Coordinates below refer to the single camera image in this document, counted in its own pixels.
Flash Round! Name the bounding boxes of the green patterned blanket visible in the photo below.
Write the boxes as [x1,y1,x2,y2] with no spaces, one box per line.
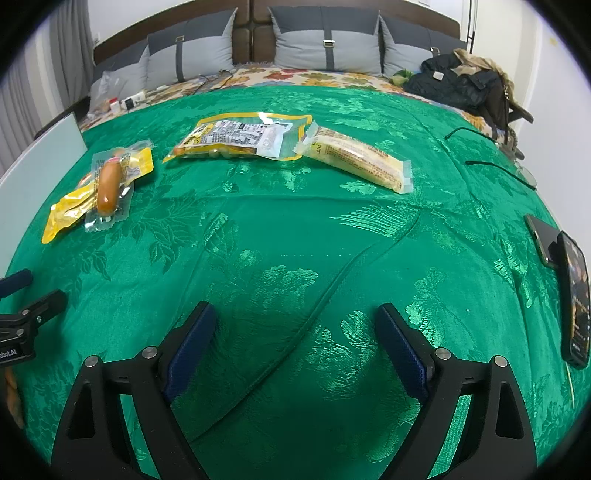
[4,85,591,480]

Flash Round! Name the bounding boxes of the tangled dark cables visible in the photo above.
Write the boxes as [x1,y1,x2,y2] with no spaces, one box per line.
[196,69,236,91]

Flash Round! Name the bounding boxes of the black jacket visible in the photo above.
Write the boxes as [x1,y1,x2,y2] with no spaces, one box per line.
[404,53,502,116]

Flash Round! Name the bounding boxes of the large yellow-edged clear packet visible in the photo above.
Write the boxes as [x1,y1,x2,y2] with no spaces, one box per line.
[163,112,315,162]

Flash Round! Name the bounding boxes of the grey two-tone pillow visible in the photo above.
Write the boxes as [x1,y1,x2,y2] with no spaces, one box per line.
[379,15,458,77]
[147,9,239,91]
[269,6,380,73]
[90,46,151,100]

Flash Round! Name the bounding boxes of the floral bed sheet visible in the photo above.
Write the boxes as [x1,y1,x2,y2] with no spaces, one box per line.
[78,64,522,153]

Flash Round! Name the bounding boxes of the person's left hand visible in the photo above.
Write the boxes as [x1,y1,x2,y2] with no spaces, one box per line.
[4,369,25,430]

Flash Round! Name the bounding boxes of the grey curtain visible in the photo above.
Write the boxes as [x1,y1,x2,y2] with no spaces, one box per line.
[0,0,94,172]

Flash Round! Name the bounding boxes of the dark smartphone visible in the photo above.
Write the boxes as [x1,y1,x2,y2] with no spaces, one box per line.
[525,213,567,269]

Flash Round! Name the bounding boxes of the brown padded headboard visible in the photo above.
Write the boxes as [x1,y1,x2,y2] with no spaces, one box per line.
[92,0,462,71]

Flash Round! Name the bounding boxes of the pale yellow bread packet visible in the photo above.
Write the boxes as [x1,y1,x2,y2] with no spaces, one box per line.
[294,124,413,195]

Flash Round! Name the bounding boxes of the white storage box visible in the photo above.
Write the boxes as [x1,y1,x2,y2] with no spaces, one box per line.
[0,114,88,274]

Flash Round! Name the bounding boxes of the dark wooden furniture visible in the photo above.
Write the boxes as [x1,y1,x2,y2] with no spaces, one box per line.
[34,95,93,139]

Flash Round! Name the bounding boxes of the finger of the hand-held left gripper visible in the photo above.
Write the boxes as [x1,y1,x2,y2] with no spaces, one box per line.
[0,289,68,331]
[0,271,33,299]

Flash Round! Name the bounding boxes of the smartphone with lit screen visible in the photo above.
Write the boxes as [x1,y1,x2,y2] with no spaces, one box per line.
[556,231,591,369]

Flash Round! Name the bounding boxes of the clear plastic bag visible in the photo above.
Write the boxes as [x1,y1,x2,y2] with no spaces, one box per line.
[88,70,128,116]

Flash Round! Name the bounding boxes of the dark brown chair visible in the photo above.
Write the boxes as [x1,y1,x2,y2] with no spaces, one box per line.
[485,78,534,140]

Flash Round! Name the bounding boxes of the beige coat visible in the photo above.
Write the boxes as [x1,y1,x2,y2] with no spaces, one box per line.
[452,48,516,94]

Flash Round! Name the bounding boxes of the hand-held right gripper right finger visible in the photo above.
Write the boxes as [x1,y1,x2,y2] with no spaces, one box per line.
[375,302,539,480]

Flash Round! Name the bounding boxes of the black cable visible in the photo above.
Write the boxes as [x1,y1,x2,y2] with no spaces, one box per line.
[445,127,498,142]
[465,160,537,191]

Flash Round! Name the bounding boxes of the white cable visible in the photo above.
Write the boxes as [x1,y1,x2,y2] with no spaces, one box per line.
[566,362,578,412]

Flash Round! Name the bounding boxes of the clear sausage packet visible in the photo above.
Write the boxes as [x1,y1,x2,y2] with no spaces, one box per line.
[84,141,154,233]

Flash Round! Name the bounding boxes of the plain yellow snack packet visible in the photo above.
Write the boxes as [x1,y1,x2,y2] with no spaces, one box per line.
[42,148,154,244]

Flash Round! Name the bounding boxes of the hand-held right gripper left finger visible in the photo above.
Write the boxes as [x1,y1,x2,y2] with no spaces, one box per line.
[51,301,219,480]

